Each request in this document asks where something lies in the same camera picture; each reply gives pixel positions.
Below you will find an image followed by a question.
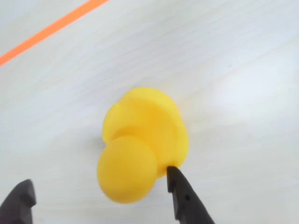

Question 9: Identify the yellow rubber duck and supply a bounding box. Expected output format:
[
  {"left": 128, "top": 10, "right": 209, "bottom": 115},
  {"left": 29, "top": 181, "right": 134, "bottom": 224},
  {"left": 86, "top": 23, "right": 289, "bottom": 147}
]
[{"left": 97, "top": 87, "right": 189, "bottom": 204}]

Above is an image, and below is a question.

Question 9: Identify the orange tape strip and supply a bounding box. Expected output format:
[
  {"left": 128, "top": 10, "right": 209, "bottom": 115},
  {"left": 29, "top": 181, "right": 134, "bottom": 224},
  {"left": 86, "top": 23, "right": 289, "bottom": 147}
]
[{"left": 0, "top": 0, "right": 110, "bottom": 67}]

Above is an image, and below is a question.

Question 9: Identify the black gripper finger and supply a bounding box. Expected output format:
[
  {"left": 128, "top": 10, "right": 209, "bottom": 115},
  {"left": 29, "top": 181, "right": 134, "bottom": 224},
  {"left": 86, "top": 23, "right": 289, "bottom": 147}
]
[
  {"left": 0, "top": 179, "right": 37, "bottom": 224},
  {"left": 166, "top": 165, "right": 216, "bottom": 224}
]

